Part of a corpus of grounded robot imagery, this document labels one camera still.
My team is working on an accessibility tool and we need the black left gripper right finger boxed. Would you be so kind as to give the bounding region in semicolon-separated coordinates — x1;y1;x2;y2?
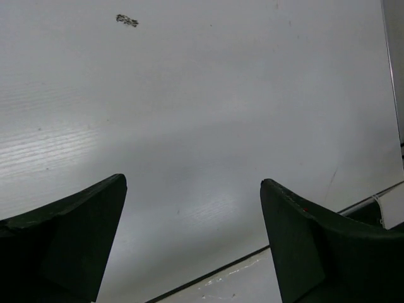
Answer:
260;179;403;302

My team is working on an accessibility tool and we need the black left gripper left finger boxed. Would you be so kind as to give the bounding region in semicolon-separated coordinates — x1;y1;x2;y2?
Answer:
1;174;128;302

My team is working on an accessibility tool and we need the aluminium table edge rail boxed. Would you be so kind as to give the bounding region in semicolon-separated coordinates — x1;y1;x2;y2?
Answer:
339;182;403;232

